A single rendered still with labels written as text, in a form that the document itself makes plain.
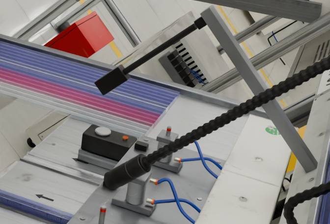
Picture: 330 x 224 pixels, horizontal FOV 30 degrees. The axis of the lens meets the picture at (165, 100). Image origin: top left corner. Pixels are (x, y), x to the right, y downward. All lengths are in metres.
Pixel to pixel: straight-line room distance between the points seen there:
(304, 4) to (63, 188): 1.19
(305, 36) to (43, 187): 1.18
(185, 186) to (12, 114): 1.73
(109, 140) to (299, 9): 1.10
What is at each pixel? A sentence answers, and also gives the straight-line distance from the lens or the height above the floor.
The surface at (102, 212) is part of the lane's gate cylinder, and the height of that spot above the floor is 1.21.
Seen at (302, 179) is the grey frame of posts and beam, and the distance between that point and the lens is 0.78.
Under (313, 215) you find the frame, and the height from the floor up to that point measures 1.39.
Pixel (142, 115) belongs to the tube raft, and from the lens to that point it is 1.07.
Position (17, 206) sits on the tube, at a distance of 0.83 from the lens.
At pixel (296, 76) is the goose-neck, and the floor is 1.46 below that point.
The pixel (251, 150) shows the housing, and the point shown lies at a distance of 0.88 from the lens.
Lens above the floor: 1.60
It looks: 28 degrees down
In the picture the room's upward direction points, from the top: 59 degrees clockwise
